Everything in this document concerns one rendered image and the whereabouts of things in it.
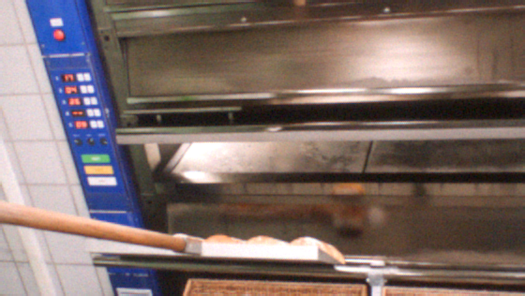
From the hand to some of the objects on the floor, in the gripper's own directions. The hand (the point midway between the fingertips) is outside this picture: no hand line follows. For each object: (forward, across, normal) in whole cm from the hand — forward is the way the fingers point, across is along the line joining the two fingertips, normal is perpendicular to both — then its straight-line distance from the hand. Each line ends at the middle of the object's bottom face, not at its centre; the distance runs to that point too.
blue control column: (-47, +12, -292) cm, 296 cm away
